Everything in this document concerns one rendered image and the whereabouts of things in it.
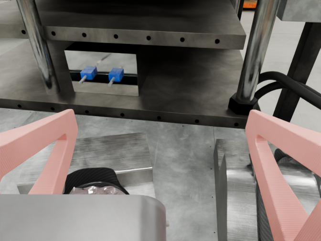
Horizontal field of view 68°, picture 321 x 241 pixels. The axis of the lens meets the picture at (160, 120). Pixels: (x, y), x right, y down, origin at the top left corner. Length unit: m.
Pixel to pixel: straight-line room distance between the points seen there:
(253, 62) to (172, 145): 0.36
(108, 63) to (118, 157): 0.48
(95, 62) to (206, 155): 0.53
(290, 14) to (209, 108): 0.40
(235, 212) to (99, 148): 0.31
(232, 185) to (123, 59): 0.61
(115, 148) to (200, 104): 0.47
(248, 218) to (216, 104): 0.55
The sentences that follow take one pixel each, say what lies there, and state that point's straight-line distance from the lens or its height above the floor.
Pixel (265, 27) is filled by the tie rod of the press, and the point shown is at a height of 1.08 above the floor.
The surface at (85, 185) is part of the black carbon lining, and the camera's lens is 0.54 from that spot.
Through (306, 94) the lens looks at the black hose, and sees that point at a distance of 0.82.
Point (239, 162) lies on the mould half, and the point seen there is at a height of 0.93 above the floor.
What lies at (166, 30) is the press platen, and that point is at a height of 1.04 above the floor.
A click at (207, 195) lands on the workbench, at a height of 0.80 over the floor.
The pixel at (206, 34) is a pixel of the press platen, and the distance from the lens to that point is 0.84.
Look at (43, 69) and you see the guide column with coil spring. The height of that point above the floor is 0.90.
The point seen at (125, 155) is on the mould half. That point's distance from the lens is 0.52.
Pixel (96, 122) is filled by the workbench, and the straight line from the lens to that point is 0.81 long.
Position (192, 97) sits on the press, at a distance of 0.95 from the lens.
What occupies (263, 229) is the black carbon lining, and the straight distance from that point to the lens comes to 0.47.
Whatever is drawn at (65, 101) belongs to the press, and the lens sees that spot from 0.99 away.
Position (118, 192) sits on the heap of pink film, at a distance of 0.48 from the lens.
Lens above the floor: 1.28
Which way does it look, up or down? 37 degrees down
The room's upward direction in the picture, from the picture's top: straight up
